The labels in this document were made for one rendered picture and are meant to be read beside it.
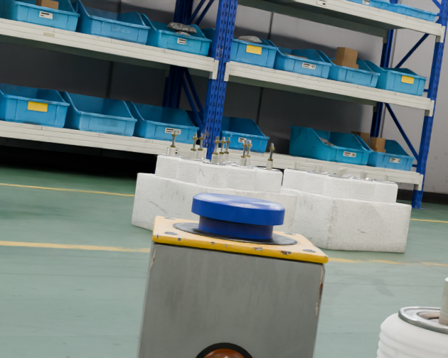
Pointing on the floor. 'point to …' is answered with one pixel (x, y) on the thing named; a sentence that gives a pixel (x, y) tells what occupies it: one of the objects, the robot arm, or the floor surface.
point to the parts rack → (380, 18)
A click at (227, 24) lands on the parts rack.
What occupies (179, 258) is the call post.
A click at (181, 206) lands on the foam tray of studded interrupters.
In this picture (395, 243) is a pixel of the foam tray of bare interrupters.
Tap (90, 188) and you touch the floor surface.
